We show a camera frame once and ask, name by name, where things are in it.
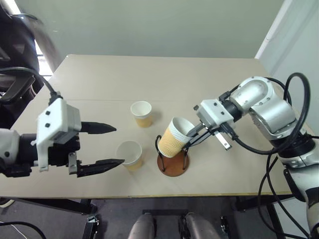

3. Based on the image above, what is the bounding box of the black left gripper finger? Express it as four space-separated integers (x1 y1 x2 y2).
68 152 125 178
80 121 117 135

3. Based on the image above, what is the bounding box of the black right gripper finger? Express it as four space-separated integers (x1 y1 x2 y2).
183 130 216 149
185 123 208 138

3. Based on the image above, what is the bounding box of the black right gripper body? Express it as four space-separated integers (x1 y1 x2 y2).
198 120 237 152

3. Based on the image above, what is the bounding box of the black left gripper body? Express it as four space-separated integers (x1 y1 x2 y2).
46 132 81 167

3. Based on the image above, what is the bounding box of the ribbed brown paper cup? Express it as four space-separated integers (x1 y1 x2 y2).
158 117 196 159

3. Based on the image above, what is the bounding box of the smooth yellow paper cup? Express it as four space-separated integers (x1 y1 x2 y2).
130 100 153 128
116 140 144 172

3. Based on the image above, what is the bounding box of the brown cup holder stand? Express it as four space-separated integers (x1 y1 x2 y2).
155 134 190 178

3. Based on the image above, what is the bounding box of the dark grey rounded shape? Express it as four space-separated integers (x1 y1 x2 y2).
184 212 221 239
128 213 157 239

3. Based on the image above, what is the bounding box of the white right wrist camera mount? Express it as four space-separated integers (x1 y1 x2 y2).
193 99 235 130

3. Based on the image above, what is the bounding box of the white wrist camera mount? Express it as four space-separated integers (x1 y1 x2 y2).
36 98 82 173
193 99 235 130

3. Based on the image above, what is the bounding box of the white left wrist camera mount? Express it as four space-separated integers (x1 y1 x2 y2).
36 98 82 173

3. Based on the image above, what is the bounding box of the black table leg frame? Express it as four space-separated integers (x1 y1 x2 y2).
234 194 309 239
4 197 101 239

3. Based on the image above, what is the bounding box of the black floor cable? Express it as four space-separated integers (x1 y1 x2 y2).
0 221 47 239

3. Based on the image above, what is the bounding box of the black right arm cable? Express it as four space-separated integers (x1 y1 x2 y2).
218 72 319 239

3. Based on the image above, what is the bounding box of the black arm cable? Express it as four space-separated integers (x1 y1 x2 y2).
218 72 319 239
0 66 62 106

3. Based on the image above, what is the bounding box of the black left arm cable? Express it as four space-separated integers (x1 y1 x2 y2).
0 66 62 106

